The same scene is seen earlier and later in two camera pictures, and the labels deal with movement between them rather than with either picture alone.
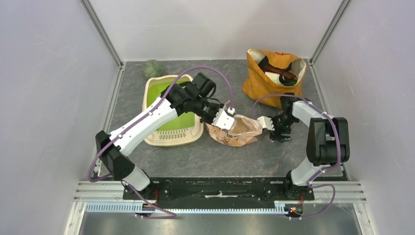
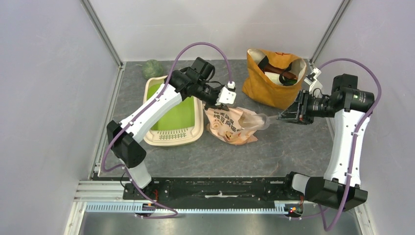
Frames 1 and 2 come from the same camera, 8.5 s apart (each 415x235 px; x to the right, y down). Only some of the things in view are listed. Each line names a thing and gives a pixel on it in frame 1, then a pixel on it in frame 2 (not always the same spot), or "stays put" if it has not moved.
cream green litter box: x=186 y=129 stays put
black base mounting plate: x=221 y=189 stays put
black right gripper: x=276 y=135 to x=299 y=110
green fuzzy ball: x=151 y=68 stays put
